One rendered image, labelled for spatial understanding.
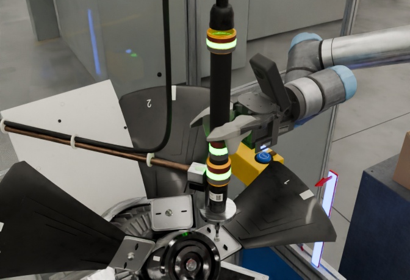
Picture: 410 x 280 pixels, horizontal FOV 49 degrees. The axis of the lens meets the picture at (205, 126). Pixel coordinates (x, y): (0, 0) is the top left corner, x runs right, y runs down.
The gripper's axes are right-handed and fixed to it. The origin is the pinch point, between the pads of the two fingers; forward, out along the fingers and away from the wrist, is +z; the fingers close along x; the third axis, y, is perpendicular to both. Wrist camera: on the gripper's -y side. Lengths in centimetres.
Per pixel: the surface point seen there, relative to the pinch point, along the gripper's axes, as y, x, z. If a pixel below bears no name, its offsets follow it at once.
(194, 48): 23, 70, -46
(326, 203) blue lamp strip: 37, 0, -38
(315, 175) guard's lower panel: 118, 70, -126
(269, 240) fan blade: 28.5, -6.5, -11.7
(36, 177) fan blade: 6.1, 10.7, 25.3
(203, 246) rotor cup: 23.5, -3.8, 2.7
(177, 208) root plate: 20.6, 4.7, 2.9
